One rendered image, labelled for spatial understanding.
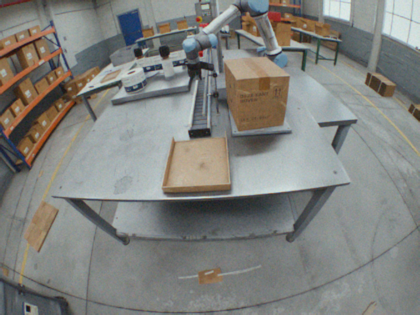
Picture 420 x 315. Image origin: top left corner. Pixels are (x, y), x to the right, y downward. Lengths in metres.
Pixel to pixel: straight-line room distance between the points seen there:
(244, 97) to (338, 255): 1.39
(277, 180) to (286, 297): 0.97
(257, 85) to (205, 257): 1.20
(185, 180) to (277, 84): 0.55
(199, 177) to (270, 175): 0.28
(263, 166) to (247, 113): 0.25
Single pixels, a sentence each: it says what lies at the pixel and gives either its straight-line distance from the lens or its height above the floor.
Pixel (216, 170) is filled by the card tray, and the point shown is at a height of 0.83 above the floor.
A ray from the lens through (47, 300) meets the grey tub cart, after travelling 1.79.
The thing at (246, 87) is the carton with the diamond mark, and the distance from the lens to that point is 0.77.
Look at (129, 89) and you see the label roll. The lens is 1.56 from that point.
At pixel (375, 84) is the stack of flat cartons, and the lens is 4.91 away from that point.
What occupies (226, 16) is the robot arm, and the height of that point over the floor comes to 1.35.
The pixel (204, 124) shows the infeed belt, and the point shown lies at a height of 0.88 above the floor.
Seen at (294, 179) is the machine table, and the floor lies 0.83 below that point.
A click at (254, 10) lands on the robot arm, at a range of 1.16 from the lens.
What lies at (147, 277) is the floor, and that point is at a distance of 1.55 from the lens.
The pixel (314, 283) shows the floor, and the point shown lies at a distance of 1.53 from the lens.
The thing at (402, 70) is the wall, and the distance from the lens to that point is 6.31.
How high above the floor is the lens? 1.41
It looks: 46 degrees down
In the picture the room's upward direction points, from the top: 10 degrees counter-clockwise
